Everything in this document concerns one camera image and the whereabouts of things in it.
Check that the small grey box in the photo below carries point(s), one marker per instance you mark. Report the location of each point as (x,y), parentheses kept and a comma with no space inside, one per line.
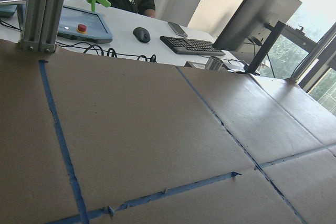
(195,65)

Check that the smartphone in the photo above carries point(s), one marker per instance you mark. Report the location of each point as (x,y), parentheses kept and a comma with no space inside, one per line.
(177,29)

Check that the black computer monitor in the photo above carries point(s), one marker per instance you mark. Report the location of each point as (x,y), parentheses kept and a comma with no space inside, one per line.
(262,21)

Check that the black computer mouse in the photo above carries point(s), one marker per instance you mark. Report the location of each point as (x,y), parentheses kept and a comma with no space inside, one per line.
(142,34)

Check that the aluminium frame post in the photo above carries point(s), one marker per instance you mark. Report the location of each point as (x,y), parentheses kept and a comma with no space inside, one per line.
(41,25)

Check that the black keyboard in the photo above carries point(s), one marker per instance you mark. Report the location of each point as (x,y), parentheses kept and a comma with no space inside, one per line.
(187,46)

